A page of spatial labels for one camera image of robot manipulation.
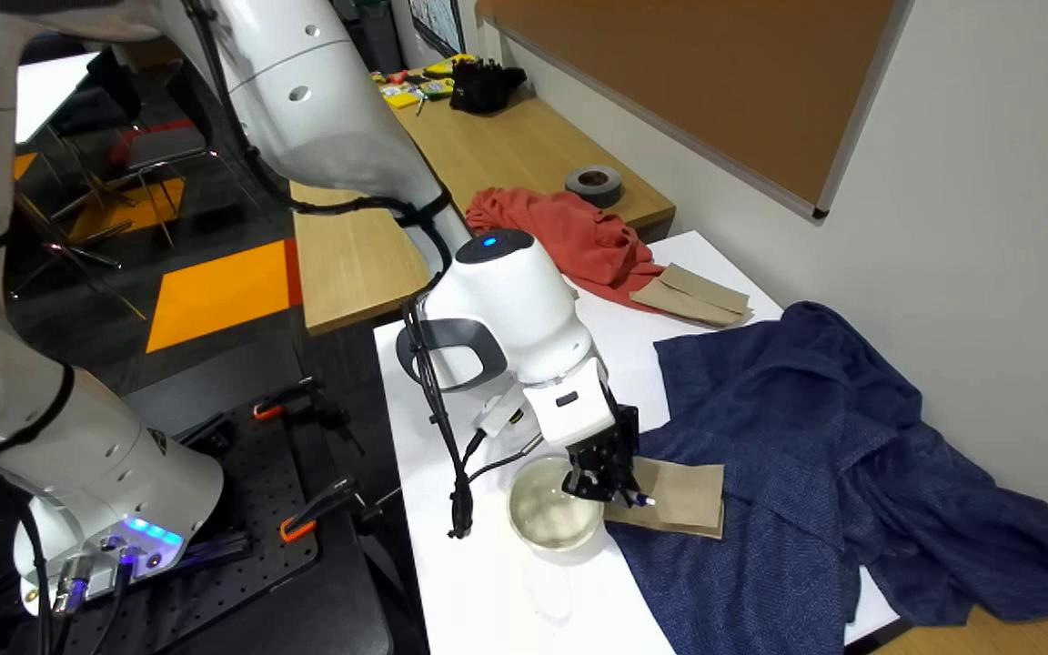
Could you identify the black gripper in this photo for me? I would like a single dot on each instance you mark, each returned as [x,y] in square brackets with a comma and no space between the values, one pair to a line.
[606,445]

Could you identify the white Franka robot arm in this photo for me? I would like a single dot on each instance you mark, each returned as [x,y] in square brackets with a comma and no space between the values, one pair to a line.
[306,87]

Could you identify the white round bowl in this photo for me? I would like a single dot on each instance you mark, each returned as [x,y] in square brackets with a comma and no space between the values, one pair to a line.
[548,514]

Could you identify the dark blue cloth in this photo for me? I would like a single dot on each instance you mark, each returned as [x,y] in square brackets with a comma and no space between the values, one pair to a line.
[815,462]

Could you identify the red cloth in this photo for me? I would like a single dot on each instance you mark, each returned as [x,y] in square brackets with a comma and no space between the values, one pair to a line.
[571,238]

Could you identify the grey tape roll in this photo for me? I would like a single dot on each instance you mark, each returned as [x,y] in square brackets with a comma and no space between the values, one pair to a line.
[595,186]

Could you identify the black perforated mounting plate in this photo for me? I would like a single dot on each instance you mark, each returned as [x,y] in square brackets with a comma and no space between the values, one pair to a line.
[269,476]

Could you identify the wooden table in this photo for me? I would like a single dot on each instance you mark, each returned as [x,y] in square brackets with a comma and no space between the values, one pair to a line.
[511,152]

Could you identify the black crumpled glove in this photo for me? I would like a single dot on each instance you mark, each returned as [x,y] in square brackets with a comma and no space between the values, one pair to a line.
[487,89]

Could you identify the cork pin board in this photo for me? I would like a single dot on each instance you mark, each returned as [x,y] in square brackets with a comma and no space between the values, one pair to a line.
[694,75]

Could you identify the orange floor mat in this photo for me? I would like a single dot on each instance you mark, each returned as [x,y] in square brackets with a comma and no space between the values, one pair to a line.
[221,297]

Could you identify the white desk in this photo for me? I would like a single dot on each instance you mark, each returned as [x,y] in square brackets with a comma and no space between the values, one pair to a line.
[53,92]

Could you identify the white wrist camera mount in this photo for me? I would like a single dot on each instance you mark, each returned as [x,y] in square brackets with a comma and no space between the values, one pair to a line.
[571,413]

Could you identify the black metal stand frame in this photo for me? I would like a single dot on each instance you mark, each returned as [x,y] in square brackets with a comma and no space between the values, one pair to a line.
[87,206]

